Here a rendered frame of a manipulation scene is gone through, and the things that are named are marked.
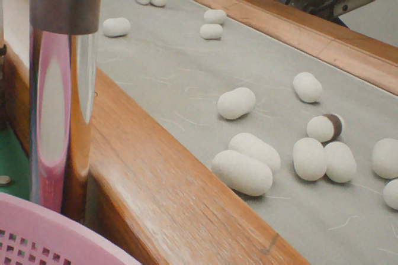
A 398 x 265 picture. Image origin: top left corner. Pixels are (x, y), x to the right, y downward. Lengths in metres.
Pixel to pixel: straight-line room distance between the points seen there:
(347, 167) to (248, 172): 0.07
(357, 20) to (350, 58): 2.51
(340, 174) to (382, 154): 0.04
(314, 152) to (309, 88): 0.13
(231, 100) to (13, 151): 0.15
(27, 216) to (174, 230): 0.05
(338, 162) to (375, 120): 0.14
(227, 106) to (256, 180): 0.10
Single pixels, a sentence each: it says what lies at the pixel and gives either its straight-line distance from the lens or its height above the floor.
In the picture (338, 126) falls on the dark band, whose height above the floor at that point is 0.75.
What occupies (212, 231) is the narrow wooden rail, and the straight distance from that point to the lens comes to 0.17.
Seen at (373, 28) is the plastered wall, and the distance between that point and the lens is 2.96.
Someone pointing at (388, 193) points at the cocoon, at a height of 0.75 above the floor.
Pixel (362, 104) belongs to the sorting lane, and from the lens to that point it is 0.44.
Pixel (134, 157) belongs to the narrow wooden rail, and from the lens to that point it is 0.21.
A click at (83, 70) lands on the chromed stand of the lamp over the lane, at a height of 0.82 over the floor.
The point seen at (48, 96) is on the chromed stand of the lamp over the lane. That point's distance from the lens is 0.16.
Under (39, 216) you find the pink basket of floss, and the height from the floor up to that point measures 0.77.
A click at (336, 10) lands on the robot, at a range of 1.01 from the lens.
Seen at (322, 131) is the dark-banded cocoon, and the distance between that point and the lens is 0.32.
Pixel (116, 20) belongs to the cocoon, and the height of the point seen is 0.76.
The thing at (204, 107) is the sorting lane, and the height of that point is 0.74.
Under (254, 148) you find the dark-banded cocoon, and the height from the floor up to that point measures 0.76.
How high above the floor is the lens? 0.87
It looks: 27 degrees down
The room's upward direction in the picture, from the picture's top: 11 degrees clockwise
